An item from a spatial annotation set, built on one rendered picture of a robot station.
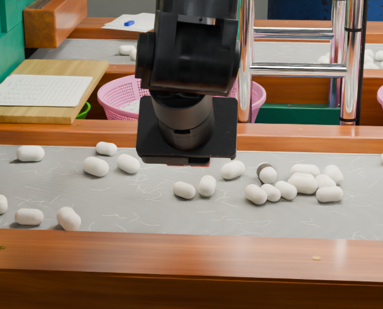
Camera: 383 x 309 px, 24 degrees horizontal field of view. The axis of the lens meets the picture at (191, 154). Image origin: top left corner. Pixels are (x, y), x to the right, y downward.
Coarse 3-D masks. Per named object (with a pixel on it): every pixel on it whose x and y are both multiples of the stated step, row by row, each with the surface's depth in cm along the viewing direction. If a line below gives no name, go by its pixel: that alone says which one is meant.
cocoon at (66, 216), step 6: (60, 210) 100; (66, 210) 99; (72, 210) 100; (60, 216) 99; (66, 216) 98; (72, 216) 98; (78, 216) 99; (60, 222) 99; (66, 222) 98; (72, 222) 98; (78, 222) 98; (66, 228) 98; (72, 228) 98; (78, 228) 99
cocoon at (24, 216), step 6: (18, 210) 100; (24, 210) 100; (30, 210) 100; (36, 210) 100; (18, 216) 100; (24, 216) 100; (30, 216) 100; (36, 216) 100; (42, 216) 100; (18, 222) 100; (24, 222) 100; (30, 222) 100; (36, 222) 100
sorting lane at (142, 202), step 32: (0, 160) 120; (64, 160) 120; (224, 160) 120; (256, 160) 120; (288, 160) 120; (320, 160) 120; (352, 160) 120; (0, 192) 110; (32, 192) 110; (64, 192) 110; (96, 192) 110; (128, 192) 110; (160, 192) 110; (224, 192) 110; (352, 192) 110; (0, 224) 101; (96, 224) 101; (128, 224) 101; (160, 224) 101; (192, 224) 101; (224, 224) 101; (256, 224) 101; (288, 224) 101; (320, 224) 101; (352, 224) 101
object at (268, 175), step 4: (260, 164) 113; (264, 168) 112; (268, 168) 112; (272, 168) 112; (256, 172) 114; (260, 172) 112; (264, 172) 111; (268, 172) 111; (272, 172) 111; (260, 176) 112; (264, 176) 111; (268, 176) 111; (272, 176) 111; (276, 176) 112; (264, 180) 111; (268, 180) 111; (272, 180) 111
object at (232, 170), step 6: (234, 162) 114; (240, 162) 114; (222, 168) 113; (228, 168) 113; (234, 168) 113; (240, 168) 114; (222, 174) 113; (228, 174) 113; (234, 174) 113; (240, 174) 114
